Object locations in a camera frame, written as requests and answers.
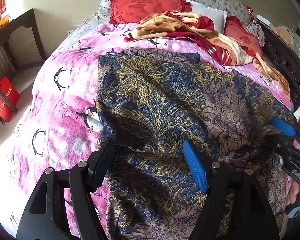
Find small red heart pillow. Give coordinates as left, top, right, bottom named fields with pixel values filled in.
left=224, top=15, right=265, bottom=55

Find dark carved wooden headboard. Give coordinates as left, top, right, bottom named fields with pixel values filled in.
left=256, top=17, right=300, bottom=110

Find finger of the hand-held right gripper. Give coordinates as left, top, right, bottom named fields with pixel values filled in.
left=269, top=117, right=300, bottom=143
left=275, top=136, right=300, bottom=160

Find blue gold floral garment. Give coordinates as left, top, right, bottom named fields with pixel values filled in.
left=96, top=47, right=298, bottom=240

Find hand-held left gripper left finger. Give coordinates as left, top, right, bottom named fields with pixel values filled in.
left=16, top=137, right=115, bottom=240

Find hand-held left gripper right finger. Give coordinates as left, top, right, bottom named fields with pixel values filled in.
left=182, top=139, right=280, bottom=240

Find person's right hand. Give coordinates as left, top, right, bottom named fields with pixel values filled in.
left=286, top=180, right=300, bottom=218

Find pink penguin blanket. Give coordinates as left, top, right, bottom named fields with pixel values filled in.
left=7, top=24, right=294, bottom=239

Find red beige fleece blanket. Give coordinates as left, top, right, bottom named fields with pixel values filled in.
left=124, top=10, right=290, bottom=100

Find white box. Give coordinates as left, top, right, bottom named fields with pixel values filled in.
left=256, top=14, right=276, bottom=28

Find dark wooden table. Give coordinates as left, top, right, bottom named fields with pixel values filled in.
left=0, top=8, right=47, bottom=80

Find white pillow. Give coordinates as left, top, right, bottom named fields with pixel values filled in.
left=187, top=0, right=227, bottom=34

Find red box on floor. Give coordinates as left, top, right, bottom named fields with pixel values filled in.
left=0, top=76, right=20, bottom=123

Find large red heart pillow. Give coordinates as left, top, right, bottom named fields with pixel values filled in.
left=109, top=0, right=192, bottom=25

